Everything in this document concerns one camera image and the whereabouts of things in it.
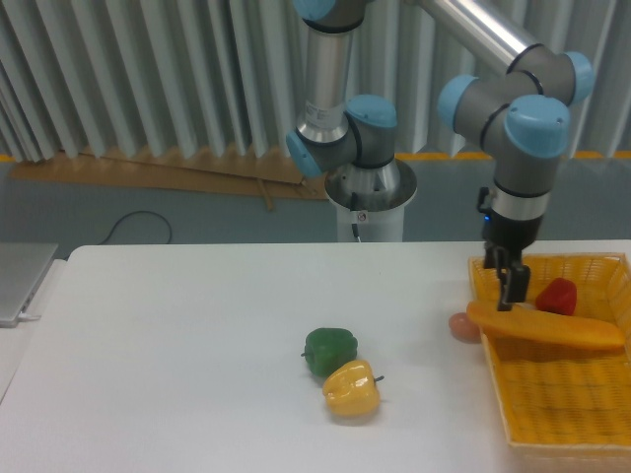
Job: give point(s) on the green bell pepper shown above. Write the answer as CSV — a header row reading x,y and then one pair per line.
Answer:
x,y
328,349

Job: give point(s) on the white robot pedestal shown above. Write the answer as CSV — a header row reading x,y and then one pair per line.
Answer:
x,y
370,203

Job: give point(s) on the red bell pepper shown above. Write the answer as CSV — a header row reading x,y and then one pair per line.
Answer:
x,y
559,296

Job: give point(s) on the brown cardboard sheet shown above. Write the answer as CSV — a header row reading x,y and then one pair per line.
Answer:
x,y
271,176

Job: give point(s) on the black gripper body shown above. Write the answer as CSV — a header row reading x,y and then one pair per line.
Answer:
x,y
510,221

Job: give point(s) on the orange baguette bread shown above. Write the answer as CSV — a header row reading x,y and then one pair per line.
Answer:
x,y
546,327

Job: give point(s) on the yellow bell pepper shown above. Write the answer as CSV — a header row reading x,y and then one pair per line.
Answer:
x,y
352,390

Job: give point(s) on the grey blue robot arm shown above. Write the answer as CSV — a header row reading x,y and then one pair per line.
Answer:
x,y
521,119

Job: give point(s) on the yellow woven basket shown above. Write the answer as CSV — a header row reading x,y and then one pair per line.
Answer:
x,y
555,397

